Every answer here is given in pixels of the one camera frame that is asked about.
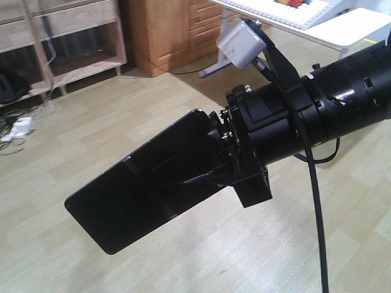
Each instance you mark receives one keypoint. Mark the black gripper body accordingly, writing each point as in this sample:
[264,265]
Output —
[255,129]

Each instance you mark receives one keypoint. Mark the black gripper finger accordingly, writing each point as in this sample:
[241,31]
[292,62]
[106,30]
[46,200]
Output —
[185,155]

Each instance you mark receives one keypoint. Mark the black smartphone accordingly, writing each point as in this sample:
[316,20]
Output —
[126,202]

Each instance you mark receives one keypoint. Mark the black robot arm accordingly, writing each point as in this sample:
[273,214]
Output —
[337,99]

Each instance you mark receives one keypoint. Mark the white table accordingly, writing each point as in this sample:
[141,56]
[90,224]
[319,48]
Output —
[336,24]

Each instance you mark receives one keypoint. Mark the wooden drawer cabinet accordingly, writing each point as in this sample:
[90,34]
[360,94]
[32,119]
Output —
[161,36]

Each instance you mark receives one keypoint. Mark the white power strip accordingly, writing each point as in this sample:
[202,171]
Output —
[20,128]

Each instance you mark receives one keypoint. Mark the wooden shelf unit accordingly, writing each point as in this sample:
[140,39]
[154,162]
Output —
[46,45]

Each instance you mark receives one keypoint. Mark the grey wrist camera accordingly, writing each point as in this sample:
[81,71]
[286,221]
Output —
[240,44]

